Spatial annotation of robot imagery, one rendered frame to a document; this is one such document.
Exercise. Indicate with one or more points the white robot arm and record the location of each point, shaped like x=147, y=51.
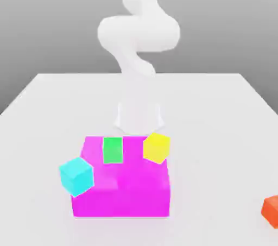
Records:
x=139, y=33

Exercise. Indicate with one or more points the small yellow cube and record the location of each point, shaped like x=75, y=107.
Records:
x=156, y=148

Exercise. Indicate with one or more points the small green cube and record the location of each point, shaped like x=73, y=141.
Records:
x=113, y=150

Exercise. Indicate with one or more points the small cyan cube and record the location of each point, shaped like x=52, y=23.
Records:
x=76, y=176

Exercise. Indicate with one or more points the small orange cube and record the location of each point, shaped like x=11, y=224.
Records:
x=271, y=210

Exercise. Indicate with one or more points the large magenta box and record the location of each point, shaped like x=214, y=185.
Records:
x=134, y=196

